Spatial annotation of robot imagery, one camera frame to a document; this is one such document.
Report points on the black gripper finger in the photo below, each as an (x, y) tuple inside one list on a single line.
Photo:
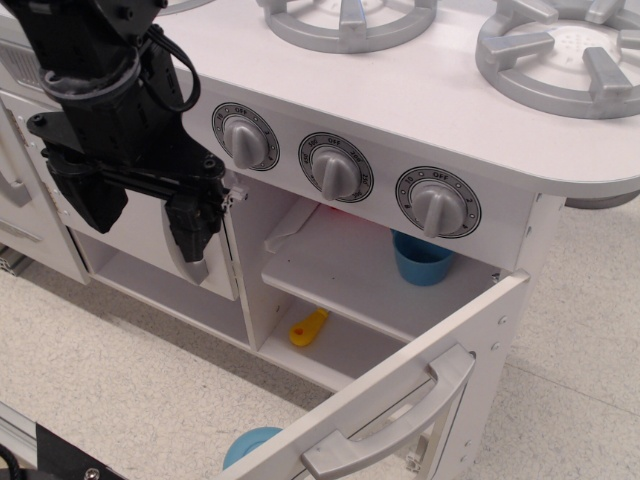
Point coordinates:
[(192, 222), (85, 188)]

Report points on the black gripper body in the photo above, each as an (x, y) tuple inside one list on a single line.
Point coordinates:
[(127, 122)]

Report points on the white oven door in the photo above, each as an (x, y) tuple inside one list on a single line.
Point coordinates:
[(445, 380)]

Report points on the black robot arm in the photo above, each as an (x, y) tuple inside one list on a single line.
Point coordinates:
[(93, 33)]

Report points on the white far-left door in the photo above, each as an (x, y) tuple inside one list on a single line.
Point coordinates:
[(30, 222)]

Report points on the grey left control knob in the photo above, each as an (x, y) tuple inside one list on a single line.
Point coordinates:
[(246, 137)]

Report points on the grey control knob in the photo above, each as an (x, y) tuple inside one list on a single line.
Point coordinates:
[(438, 202), (246, 137), (336, 167)]

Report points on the grey middle control knob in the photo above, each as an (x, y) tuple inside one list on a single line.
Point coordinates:
[(336, 167)]

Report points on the yellow toy utensil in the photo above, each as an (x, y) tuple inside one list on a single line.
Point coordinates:
[(304, 332)]

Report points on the white toy kitchen unit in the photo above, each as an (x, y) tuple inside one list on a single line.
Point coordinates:
[(422, 103)]

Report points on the blue round lid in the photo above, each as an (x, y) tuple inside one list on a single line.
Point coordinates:
[(248, 442)]

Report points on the blue plastic cup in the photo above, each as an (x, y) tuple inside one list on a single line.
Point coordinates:
[(420, 263)]

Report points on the grey middle burner grate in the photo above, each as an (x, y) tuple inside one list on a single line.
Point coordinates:
[(353, 34)]

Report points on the grey burner grate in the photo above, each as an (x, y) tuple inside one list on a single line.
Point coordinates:
[(353, 34), (577, 59)]

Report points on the grey right control knob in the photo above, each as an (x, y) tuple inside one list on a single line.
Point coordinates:
[(438, 202)]

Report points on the grey right burner grate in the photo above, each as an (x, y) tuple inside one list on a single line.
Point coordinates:
[(577, 59)]

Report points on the white cabinet door grey handle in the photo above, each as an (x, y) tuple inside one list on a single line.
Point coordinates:
[(150, 232)]

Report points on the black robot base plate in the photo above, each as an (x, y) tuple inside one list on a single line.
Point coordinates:
[(42, 454)]

